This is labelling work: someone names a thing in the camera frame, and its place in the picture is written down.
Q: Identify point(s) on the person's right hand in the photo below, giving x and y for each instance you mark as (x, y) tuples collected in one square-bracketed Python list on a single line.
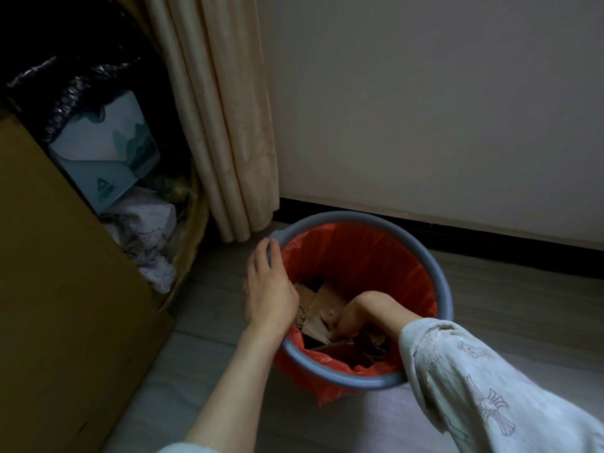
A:
[(368, 311)]

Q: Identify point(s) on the striped brown curtain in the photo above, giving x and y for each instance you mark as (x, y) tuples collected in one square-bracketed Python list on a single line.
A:
[(226, 113)]

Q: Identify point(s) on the white teal printed box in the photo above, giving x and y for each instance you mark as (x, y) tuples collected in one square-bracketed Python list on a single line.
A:
[(99, 150)]

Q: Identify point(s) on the person's white left sleeve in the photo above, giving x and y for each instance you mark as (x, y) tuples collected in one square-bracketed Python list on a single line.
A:
[(186, 449)]

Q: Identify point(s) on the person's right forearm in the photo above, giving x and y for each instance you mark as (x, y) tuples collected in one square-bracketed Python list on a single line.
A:
[(406, 318)]

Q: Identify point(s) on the grey bin with red liner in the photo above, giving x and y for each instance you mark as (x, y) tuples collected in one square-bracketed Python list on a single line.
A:
[(424, 268)]

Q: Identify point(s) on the torn cardboard pieces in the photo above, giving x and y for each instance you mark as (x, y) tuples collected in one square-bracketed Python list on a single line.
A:
[(314, 306)]

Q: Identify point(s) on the person's left forearm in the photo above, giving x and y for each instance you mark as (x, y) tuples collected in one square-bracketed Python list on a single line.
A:
[(236, 391)]

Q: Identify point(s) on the black plastic bag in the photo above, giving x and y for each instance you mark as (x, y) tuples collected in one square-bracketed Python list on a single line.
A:
[(71, 89)]

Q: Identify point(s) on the person's left hand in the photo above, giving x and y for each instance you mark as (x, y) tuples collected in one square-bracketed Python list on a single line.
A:
[(271, 297)]

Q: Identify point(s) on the large open cardboard box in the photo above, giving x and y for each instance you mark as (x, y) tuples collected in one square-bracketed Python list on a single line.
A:
[(196, 231)]

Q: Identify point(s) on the person's printed right sleeve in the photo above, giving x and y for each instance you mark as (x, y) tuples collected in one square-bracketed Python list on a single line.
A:
[(495, 401)]

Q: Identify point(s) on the white crumpled plastic bag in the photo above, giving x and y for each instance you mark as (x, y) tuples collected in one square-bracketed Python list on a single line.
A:
[(141, 231)]

